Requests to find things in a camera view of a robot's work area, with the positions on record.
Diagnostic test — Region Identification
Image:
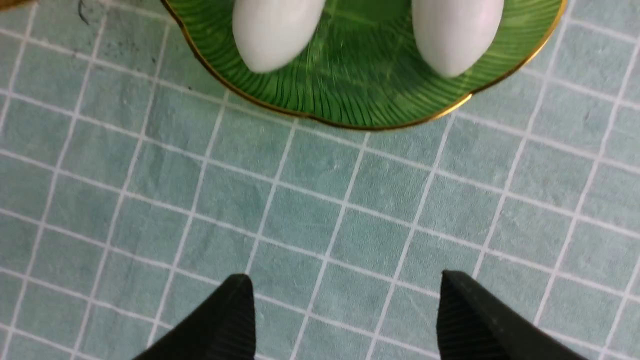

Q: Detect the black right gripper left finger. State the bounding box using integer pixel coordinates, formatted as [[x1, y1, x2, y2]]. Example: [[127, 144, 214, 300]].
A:
[[135, 273, 257, 360]]

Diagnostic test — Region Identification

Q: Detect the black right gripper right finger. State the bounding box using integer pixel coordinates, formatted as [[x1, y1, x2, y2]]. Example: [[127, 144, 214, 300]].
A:
[[436, 270, 585, 360]]

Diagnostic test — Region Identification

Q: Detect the white radish one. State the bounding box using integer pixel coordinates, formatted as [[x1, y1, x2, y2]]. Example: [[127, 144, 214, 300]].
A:
[[231, 0, 326, 74], [411, 0, 505, 78]]

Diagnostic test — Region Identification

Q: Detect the green checkered tablecloth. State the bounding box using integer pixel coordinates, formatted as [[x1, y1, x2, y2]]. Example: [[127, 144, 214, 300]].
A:
[[0, 0, 640, 360]]

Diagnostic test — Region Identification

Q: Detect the green ribbed plastic plate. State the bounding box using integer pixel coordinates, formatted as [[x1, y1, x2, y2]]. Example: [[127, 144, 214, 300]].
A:
[[162, 0, 568, 132]]

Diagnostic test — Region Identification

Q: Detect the amber ribbed plastic plate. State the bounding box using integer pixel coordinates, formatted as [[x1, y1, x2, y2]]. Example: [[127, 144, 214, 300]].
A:
[[0, 0, 32, 12]]

